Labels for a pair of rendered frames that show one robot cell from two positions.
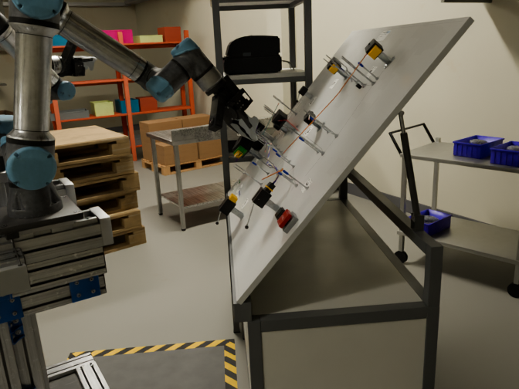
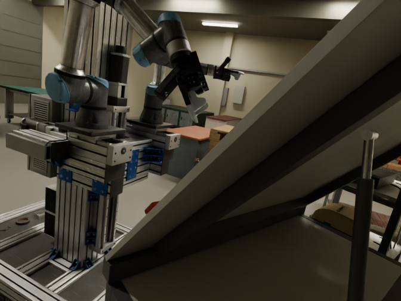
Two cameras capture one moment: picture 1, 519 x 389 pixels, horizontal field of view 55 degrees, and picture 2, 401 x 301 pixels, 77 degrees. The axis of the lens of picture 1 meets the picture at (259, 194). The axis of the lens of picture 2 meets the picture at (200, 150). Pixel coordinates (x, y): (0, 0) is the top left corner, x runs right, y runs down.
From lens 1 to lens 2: 127 cm
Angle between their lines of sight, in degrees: 51
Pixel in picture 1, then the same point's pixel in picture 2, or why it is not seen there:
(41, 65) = (72, 21)
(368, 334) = not seen: outside the picture
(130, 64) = not seen: hidden behind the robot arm
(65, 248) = (88, 153)
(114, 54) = (142, 30)
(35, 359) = (99, 217)
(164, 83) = (138, 48)
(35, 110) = (64, 51)
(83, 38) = (127, 15)
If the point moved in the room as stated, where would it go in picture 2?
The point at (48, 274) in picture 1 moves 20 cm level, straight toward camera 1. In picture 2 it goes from (77, 164) to (32, 172)
